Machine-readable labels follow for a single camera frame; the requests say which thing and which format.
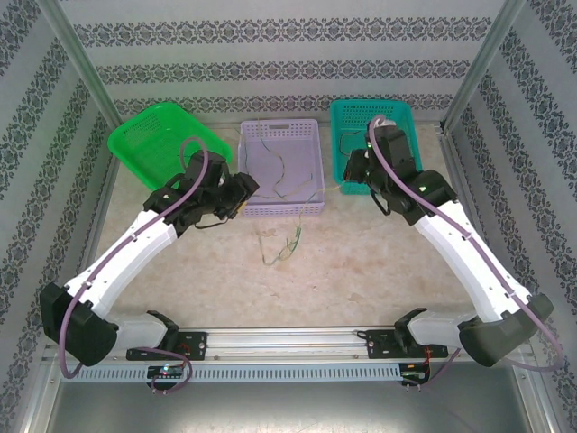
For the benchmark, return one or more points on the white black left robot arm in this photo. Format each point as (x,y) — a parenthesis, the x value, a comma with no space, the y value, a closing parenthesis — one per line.
(130,252)

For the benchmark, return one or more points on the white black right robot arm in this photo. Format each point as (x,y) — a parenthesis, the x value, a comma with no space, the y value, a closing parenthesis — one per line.
(460,257)

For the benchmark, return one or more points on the aluminium table edge profile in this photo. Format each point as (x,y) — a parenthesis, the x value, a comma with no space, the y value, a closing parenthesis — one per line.
(92,239)
(466,180)

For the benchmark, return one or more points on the green plastic basket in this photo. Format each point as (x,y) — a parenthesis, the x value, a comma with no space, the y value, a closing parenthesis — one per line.
(149,140)

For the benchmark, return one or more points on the purple plastic basket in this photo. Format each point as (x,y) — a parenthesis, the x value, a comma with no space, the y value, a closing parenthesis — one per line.
(297,153)

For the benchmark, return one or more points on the teal plastic basket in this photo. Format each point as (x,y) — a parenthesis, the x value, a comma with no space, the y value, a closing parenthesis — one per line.
(351,117)

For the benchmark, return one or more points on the grey metal sheet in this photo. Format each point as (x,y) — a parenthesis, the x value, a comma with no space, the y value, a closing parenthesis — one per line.
(288,410)

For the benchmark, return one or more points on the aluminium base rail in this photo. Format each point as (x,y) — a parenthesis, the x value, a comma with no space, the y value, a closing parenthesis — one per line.
(288,343)

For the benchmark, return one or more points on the aluminium frame post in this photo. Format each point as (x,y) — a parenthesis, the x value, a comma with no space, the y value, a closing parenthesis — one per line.
(76,58)
(484,63)

